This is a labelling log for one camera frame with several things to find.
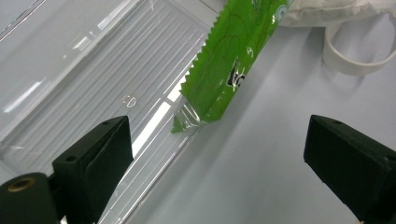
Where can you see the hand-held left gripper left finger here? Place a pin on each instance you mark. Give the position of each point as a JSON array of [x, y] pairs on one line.
[[96, 161]]

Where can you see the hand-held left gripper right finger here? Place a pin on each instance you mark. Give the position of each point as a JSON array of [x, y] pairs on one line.
[[351, 165]]

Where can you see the clear plastic container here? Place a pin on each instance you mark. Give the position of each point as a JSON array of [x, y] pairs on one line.
[[102, 77]]

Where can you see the white printed tote bag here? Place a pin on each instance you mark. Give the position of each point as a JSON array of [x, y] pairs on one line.
[[327, 12]]

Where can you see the green snack packet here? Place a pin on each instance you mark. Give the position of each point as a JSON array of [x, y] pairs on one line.
[[227, 62]]

